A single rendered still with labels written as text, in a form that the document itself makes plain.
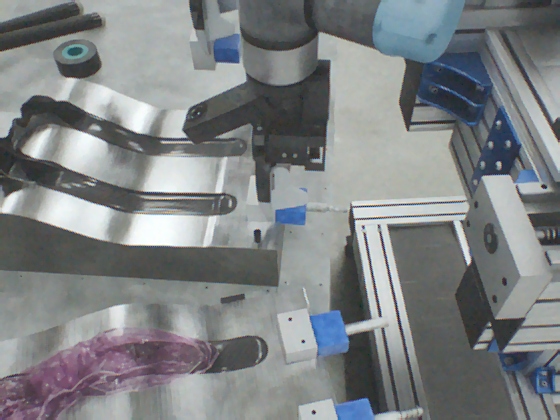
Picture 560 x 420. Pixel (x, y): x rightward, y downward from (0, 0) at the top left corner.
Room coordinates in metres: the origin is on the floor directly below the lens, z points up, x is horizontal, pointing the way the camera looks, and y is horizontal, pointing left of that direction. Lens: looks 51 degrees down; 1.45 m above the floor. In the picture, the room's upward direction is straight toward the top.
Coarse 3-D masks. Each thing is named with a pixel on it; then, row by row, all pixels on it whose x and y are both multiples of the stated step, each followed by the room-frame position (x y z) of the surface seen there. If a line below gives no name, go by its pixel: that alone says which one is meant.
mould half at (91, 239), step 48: (96, 96) 0.64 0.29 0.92; (48, 144) 0.53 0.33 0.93; (96, 144) 0.55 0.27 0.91; (0, 192) 0.44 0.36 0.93; (48, 192) 0.45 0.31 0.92; (192, 192) 0.48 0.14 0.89; (240, 192) 0.48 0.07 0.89; (0, 240) 0.41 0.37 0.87; (48, 240) 0.41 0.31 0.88; (96, 240) 0.40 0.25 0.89; (144, 240) 0.41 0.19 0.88; (192, 240) 0.40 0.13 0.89; (240, 240) 0.40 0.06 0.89
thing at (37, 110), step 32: (32, 96) 0.61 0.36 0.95; (32, 128) 0.56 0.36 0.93; (96, 128) 0.58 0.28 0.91; (128, 128) 0.60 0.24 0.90; (0, 160) 0.54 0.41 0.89; (32, 160) 0.49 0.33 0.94; (64, 192) 0.46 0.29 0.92; (96, 192) 0.48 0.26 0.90; (128, 192) 0.49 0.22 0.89; (160, 192) 0.49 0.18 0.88
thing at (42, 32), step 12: (96, 12) 1.02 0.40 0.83; (48, 24) 0.94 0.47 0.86; (60, 24) 0.95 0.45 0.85; (72, 24) 0.96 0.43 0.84; (84, 24) 0.98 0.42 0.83; (96, 24) 1.00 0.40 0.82; (0, 36) 0.86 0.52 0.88; (12, 36) 0.87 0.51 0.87; (24, 36) 0.89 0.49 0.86; (36, 36) 0.90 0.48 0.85; (48, 36) 0.92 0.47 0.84; (60, 36) 0.94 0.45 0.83; (0, 48) 0.85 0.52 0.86; (12, 48) 0.86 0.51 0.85
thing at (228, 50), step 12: (192, 36) 0.74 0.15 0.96; (192, 48) 0.73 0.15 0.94; (216, 48) 0.73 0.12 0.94; (228, 48) 0.73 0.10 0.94; (240, 48) 0.75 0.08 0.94; (192, 60) 0.73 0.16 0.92; (204, 60) 0.73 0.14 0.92; (216, 60) 0.73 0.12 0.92; (228, 60) 0.73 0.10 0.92; (240, 60) 0.74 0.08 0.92
